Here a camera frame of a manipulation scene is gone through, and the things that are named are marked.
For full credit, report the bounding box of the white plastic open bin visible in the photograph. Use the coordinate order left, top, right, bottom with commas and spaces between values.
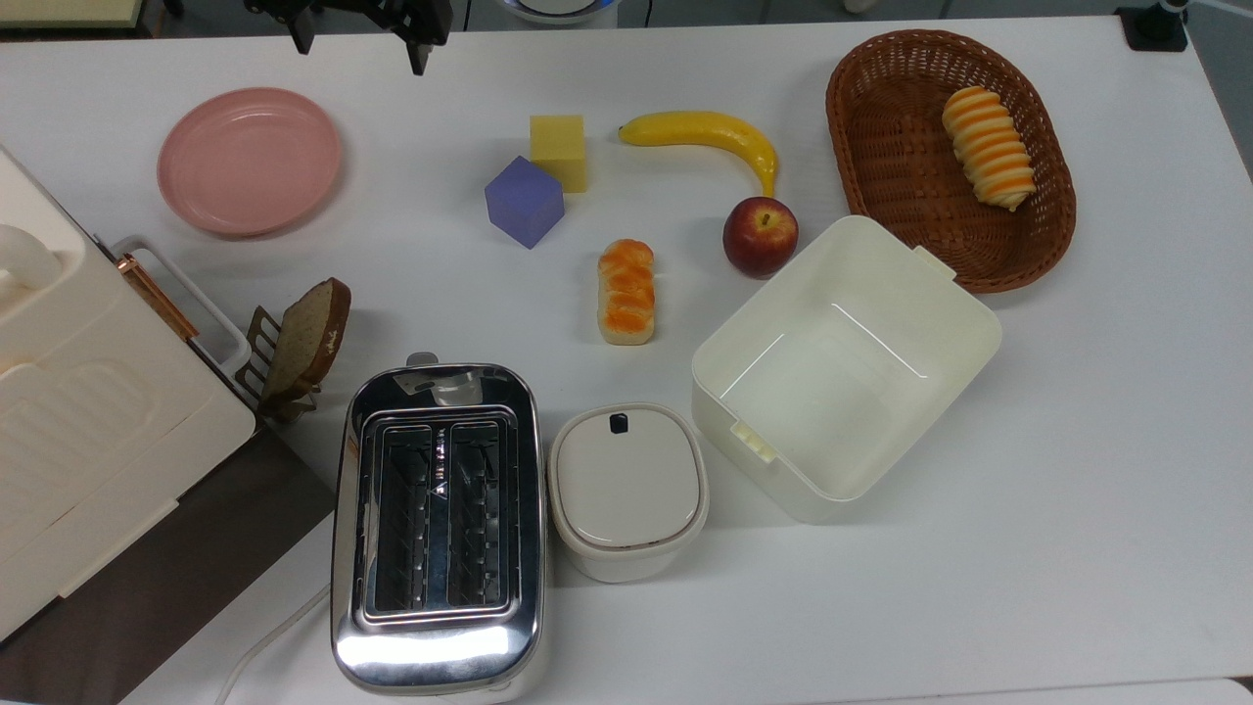
691, 214, 1004, 525

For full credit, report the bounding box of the purple foam cube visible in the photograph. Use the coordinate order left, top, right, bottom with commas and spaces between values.
484, 155, 567, 251

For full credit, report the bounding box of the yellow banana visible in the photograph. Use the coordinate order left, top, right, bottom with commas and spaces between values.
618, 111, 780, 199

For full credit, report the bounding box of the chrome two-slot toaster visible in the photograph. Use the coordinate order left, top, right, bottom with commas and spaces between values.
330, 352, 550, 702

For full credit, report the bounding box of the brown wicker basket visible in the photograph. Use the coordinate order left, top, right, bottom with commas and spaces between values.
825, 28, 1078, 295

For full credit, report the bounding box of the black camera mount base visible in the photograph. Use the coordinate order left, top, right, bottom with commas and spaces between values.
1116, 0, 1191, 53

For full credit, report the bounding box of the brown bread slice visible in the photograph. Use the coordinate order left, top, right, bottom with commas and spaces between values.
262, 277, 353, 400

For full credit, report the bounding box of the bronze toast rack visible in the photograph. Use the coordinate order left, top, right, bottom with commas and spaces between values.
238, 305, 322, 424

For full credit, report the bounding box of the white toaster power cable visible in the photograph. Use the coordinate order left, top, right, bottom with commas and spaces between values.
213, 584, 334, 705

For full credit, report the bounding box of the orange striped spiral bread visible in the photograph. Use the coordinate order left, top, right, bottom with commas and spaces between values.
942, 85, 1038, 212

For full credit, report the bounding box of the dark robot gripper body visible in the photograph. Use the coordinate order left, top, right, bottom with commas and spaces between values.
245, 0, 456, 47

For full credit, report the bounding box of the yellow foam cube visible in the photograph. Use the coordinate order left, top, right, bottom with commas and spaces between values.
530, 114, 588, 194

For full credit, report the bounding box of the pink plate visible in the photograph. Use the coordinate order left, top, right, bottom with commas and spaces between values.
157, 87, 344, 239

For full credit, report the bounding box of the orange glazed bread roll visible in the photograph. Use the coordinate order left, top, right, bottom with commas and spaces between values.
597, 238, 657, 347

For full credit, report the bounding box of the cream bread box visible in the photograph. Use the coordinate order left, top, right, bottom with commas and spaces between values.
0, 145, 258, 642

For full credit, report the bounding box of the red apple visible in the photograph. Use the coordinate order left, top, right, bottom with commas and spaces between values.
722, 196, 800, 279

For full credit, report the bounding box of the beige side table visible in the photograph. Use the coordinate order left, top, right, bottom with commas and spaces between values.
0, 0, 146, 30

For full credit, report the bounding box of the white lidded container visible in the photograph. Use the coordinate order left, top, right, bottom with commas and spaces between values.
547, 401, 711, 585

